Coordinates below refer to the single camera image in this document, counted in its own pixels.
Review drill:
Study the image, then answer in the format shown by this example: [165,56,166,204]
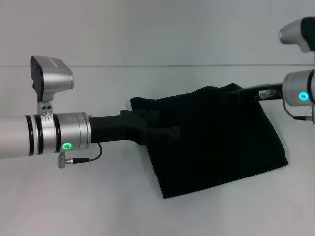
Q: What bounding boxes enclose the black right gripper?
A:
[227,82,284,102]

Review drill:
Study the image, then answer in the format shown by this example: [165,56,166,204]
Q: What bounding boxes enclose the right arm cable with plugs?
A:
[260,88,315,122]

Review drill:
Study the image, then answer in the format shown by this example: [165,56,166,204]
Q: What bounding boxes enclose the arm cable with plugs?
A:
[260,88,315,122]
[57,141,103,169]

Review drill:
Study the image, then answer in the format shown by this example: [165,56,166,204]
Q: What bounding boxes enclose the black t-shirt with FREE print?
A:
[129,82,289,199]

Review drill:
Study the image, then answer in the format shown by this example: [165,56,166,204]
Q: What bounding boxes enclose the left arm cable with plugs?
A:
[57,141,103,169]

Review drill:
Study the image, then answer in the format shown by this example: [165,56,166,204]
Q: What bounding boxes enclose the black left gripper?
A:
[87,109,182,146]

